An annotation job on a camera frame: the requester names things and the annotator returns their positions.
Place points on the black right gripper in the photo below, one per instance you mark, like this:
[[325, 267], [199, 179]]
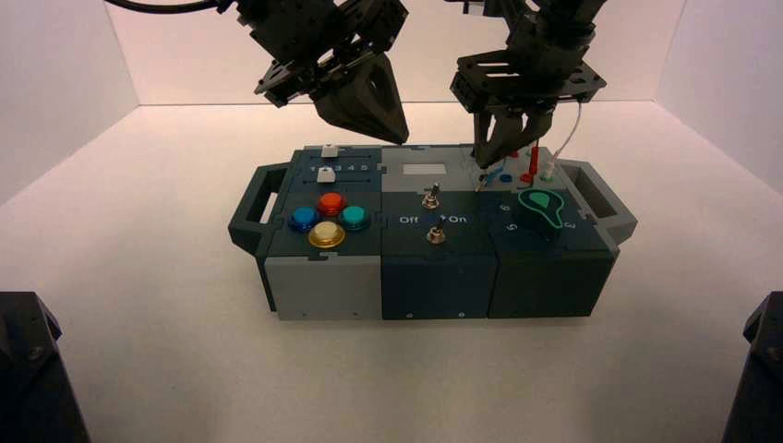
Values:
[[532, 76]]

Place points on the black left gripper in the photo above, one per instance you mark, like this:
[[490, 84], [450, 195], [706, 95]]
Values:
[[318, 30]]

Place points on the white slider knob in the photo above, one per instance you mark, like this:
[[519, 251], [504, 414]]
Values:
[[330, 150], [326, 176]]

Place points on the grey display screen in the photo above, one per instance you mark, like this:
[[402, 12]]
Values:
[[423, 170]]

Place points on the black green rotary knob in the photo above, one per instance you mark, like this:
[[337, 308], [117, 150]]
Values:
[[538, 214]]

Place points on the red push button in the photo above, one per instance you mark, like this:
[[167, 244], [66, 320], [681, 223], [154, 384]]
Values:
[[331, 203]]

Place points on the teal push button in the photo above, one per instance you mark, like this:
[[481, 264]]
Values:
[[353, 217]]

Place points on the blue push button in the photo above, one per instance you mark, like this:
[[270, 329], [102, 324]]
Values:
[[303, 219]]

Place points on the yellow push button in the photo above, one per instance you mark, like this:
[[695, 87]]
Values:
[[326, 235]]

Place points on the grey and teal control box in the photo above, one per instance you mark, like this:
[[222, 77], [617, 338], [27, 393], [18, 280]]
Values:
[[428, 287]]

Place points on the metal toggle switch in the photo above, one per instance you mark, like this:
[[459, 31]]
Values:
[[436, 233], [432, 195]]

